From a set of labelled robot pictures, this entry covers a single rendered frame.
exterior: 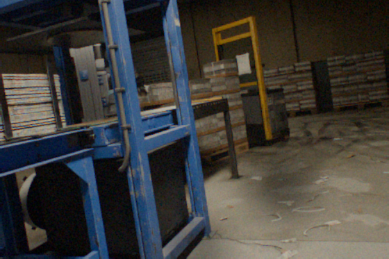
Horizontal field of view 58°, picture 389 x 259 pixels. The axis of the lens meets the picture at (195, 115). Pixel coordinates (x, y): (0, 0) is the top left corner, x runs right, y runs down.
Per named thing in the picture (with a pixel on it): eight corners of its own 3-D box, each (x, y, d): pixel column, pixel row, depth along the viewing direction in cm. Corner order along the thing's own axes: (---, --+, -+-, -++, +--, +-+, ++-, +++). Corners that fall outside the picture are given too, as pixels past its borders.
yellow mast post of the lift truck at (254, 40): (263, 139, 505) (246, 17, 496) (267, 139, 512) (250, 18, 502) (269, 139, 499) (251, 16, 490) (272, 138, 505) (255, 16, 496)
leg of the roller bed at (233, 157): (233, 176, 355) (224, 110, 351) (239, 176, 353) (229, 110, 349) (232, 178, 350) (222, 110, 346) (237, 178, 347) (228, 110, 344)
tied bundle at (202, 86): (176, 101, 455) (174, 84, 454) (192, 99, 476) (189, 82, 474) (196, 98, 428) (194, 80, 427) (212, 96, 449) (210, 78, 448)
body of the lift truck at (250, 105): (235, 144, 560) (228, 95, 556) (255, 138, 599) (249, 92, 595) (273, 144, 511) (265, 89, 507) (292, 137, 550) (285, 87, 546)
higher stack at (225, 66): (215, 154, 501) (201, 64, 494) (228, 150, 522) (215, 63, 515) (236, 154, 474) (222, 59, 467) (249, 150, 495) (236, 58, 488)
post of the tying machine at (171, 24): (199, 231, 225) (162, -12, 217) (212, 232, 221) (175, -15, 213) (194, 237, 217) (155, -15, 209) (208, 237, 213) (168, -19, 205)
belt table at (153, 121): (93, 135, 250) (91, 121, 249) (174, 125, 224) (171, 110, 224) (7, 155, 186) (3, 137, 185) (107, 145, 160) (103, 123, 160)
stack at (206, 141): (152, 176, 419) (141, 107, 414) (215, 154, 501) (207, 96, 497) (174, 178, 391) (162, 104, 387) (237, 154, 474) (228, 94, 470)
